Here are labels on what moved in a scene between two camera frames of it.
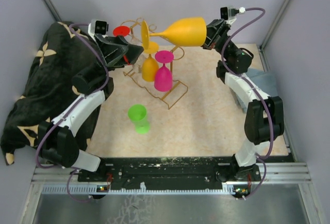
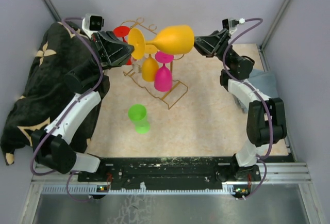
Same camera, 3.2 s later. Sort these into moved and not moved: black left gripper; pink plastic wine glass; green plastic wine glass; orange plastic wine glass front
Moved: orange plastic wine glass front
Not moved: green plastic wine glass; pink plastic wine glass; black left gripper
